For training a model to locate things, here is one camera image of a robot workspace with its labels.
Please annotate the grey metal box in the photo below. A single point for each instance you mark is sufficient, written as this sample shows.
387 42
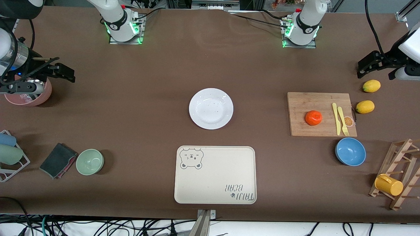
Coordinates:
215 4

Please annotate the pale blue cup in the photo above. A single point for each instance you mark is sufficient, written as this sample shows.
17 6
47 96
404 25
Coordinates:
7 140

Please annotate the metal table bracket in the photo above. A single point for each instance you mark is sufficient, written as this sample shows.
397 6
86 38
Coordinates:
204 226

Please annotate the cream bear print tray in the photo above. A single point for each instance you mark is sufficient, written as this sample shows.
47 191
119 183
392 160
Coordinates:
216 177

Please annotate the whole orange fruit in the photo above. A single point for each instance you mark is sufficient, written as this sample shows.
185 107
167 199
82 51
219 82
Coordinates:
313 118

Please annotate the aluminium frame profile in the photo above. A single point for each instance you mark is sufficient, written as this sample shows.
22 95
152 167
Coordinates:
401 16

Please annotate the pale green cup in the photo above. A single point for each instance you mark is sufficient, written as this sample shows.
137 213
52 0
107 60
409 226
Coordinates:
10 154

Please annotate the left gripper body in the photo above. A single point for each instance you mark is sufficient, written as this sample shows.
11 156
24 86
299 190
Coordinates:
389 61

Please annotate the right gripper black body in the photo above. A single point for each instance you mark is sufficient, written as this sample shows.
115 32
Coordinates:
33 66

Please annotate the white round plate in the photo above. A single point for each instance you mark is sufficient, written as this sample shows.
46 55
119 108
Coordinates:
210 109

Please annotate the blue bowl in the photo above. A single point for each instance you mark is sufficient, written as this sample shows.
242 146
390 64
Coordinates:
350 152

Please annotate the yellow plastic knife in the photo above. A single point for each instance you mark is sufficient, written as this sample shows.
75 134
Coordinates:
336 119

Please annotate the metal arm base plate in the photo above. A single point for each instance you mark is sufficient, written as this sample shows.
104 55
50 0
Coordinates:
298 46
126 43

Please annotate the pale green bowl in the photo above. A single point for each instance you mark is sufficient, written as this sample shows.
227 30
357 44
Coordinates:
89 162

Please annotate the bamboo cutting board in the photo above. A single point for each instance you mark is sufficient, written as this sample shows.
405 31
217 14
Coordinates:
311 101

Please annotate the yellow lemon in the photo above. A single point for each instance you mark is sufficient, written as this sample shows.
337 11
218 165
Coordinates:
371 86
365 107

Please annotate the yellow plastic mug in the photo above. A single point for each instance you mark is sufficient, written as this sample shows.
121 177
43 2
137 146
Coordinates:
390 186

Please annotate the yellow plastic fork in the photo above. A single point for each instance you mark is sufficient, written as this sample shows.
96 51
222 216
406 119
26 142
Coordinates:
341 114

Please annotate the toy orange slice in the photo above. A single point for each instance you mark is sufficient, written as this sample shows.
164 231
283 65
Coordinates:
349 122

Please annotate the pink bowl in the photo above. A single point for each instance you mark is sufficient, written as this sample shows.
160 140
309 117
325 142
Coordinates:
32 100

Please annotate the wooden peg dish rack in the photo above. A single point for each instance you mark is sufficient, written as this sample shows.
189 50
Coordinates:
391 165

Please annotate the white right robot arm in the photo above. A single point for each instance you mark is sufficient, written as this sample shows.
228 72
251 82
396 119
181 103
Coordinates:
118 23

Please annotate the dark folded cloth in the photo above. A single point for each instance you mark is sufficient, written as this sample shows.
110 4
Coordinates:
57 160

